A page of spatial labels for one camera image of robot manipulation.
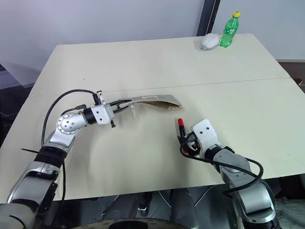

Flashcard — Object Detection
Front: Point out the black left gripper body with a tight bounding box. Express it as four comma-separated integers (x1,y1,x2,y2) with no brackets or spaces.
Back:
104,103,118,129

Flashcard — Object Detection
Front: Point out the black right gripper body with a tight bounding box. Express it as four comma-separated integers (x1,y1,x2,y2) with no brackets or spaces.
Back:
180,126,203,156

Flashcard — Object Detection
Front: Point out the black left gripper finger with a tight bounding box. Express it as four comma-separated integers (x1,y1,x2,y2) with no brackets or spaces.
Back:
112,104,132,115
109,100,132,108

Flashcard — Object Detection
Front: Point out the red capped black marker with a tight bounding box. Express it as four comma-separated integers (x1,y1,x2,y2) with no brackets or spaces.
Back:
178,117,187,138

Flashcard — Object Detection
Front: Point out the dark grey rounded shape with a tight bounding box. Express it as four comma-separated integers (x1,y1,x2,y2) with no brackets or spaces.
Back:
166,185,201,229

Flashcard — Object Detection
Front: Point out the crumpled white plastic bag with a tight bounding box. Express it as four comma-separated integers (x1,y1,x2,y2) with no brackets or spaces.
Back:
201,33,220,51

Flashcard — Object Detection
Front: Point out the green plastic soda bottle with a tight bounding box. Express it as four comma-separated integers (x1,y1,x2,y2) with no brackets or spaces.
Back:
219,11,241,48

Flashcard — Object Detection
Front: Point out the grey textured floor mat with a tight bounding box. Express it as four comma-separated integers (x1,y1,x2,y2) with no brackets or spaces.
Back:
273,197,305,229

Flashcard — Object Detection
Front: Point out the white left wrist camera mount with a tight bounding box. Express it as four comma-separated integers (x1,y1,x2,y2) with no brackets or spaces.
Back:
91,92,113,125

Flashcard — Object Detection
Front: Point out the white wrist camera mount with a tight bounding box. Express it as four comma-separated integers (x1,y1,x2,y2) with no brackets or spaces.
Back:
91,92,113,125
192,119,219,149

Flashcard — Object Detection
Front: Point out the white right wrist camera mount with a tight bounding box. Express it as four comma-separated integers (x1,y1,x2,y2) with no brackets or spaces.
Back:
192,119,219,149

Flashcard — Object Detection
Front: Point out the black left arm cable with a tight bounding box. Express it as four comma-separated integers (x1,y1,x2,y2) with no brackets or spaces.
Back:
41,89,100,202

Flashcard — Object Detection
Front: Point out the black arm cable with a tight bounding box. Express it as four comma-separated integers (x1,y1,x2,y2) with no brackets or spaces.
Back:
41,89,100,202
179,142,264,195

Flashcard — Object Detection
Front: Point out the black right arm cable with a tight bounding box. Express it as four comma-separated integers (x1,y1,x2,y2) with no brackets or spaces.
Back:
179,142,264,195

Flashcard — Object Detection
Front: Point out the dark metal post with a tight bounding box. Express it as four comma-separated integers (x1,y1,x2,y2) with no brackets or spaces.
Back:
196,0,222,37

